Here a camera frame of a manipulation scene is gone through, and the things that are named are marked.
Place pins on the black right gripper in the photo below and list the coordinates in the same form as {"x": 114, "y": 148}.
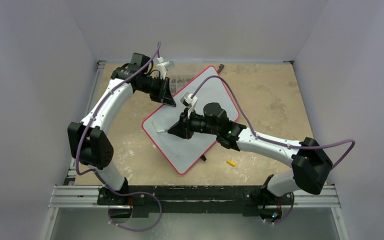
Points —
{"x": 184, "y": 124}

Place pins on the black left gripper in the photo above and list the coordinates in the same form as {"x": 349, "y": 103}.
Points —
{"x": 164, "y": 95}

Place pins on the pink framed whiteboard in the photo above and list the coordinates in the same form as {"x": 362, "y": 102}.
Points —
{"x": 181, "y": 153}

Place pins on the yellow marker cap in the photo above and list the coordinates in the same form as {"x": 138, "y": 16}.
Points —
{"x": 231, "y": 163}

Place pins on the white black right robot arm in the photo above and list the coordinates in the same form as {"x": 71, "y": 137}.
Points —
{"x": 309, "y": 164}

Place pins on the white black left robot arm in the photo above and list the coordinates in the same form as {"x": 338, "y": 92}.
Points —
{"x": 140, "y": 83}

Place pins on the clear plastic screw box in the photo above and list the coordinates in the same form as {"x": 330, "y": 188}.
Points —
{"x": 181, "y": 75}

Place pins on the black metal rod tool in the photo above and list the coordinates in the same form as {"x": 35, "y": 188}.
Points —
{"x": 220, "y": 68}

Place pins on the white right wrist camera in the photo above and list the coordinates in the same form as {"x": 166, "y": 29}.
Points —
{"x": 189, "y": 100}

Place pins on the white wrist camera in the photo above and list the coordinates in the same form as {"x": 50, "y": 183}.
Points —
{"x": 189, "y": 100}
{"x": 163, "y": 67}

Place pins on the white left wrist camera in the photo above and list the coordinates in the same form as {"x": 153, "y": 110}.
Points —
{"x": 163, "y": 67}

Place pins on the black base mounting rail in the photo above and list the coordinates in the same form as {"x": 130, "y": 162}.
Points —
{"x": 247, "y": 200}

